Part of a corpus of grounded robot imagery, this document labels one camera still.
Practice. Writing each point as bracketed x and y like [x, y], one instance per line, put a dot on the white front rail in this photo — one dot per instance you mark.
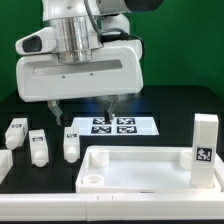
[111, 206]

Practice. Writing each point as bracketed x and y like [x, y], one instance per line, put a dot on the white left corner block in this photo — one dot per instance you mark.
[6, 163]

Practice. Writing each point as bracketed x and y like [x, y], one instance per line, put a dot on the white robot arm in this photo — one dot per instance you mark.
[85, 50]

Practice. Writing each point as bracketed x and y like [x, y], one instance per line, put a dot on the white marker plate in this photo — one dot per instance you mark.
[120, 126]

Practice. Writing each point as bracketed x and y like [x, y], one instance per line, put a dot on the white desk top tray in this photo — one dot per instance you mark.
[138, 169]

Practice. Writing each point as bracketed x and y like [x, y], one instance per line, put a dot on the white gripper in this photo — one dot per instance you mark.
[113, 70]

